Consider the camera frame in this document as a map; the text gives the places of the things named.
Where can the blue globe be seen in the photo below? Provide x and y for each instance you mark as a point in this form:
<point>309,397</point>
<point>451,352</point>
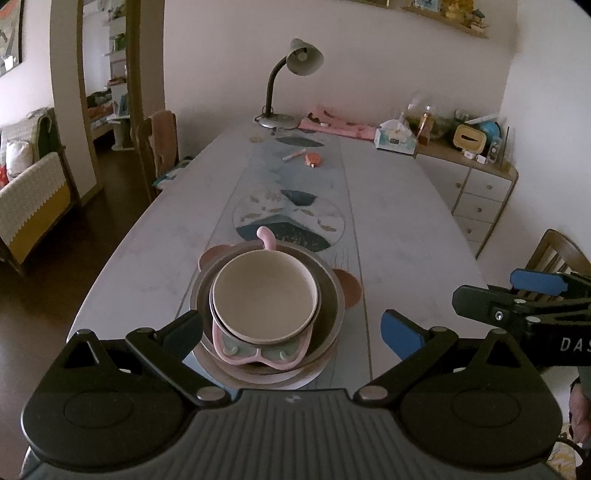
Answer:
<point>490,128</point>

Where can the wooden wall shelf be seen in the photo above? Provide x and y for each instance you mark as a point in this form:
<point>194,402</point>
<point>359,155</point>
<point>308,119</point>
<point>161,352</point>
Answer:
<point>461,26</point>

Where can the clear acrylic box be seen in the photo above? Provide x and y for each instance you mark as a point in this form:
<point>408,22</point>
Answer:
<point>495,151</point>

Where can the amber glass bottle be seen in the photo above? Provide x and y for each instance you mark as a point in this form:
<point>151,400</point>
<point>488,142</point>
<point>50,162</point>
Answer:
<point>425,127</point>

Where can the pink spotted cloth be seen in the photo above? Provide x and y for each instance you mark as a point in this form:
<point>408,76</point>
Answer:
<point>341,127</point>

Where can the grey gooseneck desk lamp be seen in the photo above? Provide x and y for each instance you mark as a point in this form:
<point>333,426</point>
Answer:
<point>272,83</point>

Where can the sofa with cream cover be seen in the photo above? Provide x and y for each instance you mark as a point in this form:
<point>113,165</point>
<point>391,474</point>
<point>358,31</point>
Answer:
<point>32,203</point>

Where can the white drawer cabinet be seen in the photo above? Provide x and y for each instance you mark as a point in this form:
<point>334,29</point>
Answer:
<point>485,184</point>

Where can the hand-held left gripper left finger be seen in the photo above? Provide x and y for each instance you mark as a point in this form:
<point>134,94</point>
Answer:
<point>184,334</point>

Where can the white ceramic bowl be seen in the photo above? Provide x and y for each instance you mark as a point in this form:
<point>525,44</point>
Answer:
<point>263,295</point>

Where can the yellow tissue holder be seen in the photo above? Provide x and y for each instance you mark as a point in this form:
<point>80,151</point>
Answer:
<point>468,138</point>

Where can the dark wall art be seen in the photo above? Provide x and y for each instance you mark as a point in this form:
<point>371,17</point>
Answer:
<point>9,37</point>

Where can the person's right forearm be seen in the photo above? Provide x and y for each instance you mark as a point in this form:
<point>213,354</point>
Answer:
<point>581,410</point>

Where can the patterned table runner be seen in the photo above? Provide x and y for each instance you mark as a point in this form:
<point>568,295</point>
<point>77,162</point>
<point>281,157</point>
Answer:
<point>295,184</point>

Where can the wooden chair with dark seat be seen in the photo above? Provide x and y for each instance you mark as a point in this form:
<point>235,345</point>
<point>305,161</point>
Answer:
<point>549,251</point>

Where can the tissue box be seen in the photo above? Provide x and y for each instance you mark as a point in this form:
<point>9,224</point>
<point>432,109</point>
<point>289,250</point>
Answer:
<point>392,144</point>

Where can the wooden door frame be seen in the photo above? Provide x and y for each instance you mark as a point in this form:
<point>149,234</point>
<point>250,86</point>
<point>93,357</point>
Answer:
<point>147,69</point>

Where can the glass jar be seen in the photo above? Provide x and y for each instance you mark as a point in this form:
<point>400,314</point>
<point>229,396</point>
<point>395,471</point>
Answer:
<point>415,110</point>

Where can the yellow patterned rug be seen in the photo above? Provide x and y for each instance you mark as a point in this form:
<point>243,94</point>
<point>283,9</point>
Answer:
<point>563,464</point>

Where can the small orange item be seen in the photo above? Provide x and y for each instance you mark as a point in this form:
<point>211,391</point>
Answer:
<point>314,160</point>

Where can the white shelving unit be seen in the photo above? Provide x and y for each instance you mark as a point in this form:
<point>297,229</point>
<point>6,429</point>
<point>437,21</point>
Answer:
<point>117,46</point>

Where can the pink pen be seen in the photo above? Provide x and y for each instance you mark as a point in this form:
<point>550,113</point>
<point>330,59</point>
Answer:
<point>294,155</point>

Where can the yellow shelf ornament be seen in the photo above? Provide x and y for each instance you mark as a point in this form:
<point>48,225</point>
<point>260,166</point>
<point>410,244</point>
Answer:
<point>457,8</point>

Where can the pink pot with steel lining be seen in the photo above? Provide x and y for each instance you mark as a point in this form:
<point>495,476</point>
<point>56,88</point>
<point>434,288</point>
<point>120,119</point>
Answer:
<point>258,356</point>

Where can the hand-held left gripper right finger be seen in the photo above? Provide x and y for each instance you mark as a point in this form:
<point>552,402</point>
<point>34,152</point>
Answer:
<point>399,334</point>

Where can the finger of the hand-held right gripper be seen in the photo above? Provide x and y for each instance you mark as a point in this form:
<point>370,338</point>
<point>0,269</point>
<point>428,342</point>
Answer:
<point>489,307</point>
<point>531,280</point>

